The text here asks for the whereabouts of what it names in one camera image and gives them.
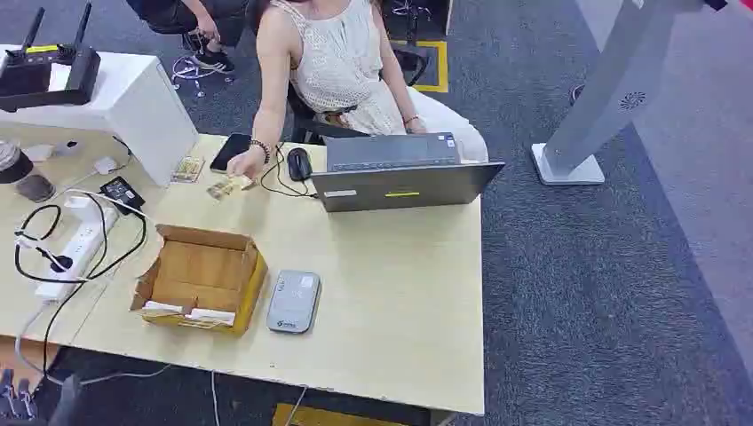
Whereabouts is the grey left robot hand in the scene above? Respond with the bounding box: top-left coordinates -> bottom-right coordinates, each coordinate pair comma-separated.
0,368 -> 37,422

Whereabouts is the person's right hand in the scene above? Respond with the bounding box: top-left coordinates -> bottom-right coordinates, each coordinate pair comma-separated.
226,146 -> 269,181

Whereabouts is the playing card with printed face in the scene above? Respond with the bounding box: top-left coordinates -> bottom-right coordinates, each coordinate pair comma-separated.
206,176 -> 258,201

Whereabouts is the black smartphone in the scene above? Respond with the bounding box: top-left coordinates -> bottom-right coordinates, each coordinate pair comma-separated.
209,132 -> 253,175

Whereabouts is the black computer mouse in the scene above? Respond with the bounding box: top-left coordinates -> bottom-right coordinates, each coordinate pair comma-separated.
286,146 -> 314,183

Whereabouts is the grey laptop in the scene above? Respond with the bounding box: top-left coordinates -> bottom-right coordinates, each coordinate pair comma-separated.
310,131 -> 506,213

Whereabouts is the black office chair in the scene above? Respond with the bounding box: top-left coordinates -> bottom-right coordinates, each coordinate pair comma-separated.
287,43 -> 432,146

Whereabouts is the seated person at desk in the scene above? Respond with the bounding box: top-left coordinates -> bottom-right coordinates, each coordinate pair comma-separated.
226,0 -> 489,181

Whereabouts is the open cardboard box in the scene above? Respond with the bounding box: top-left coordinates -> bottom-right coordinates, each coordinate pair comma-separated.
129,223 -> 270,337

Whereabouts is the white computer case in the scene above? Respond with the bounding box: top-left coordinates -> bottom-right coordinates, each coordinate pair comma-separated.
0,44 -> 200,189

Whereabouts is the black power adapter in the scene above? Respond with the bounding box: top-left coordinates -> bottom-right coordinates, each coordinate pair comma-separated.
99,175 -> 147,217

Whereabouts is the grey card reader device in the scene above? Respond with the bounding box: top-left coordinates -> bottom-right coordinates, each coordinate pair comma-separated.
266,269 -> 323,335

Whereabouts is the person in background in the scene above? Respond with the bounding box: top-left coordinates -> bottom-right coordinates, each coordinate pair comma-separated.
124,0 -> 250,74

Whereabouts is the white power strip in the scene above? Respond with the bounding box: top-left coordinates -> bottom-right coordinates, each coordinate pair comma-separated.
34,194 -> 120,304

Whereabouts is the white floor stand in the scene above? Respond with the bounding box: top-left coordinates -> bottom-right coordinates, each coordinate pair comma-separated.
530,0 -> 729,187

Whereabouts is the cup with dark sleeve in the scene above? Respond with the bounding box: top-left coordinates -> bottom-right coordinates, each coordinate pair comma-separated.
0,138 -> 58,205

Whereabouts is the black router with antennas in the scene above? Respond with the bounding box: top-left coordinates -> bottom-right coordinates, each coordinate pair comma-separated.
0,2 -> 102,114

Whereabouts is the yellow panel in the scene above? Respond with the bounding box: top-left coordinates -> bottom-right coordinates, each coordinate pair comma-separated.
272,402 -> 414,426

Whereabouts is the beaded bracelet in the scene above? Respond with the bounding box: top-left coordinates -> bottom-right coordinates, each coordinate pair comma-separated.
248,138 -> 273,165

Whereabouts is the black mouse cable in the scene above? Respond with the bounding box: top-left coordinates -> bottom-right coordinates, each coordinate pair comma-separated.
258,142 -> 320,200

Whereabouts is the white power strip cable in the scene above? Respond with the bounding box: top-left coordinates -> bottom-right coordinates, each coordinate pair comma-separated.
13,303 -> 173,388

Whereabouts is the black power cable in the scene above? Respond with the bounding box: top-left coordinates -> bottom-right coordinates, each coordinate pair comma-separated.
13,193 -> 149,379

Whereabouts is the thin white cable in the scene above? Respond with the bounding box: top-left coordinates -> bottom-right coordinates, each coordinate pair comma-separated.
284,384 -> 309,426

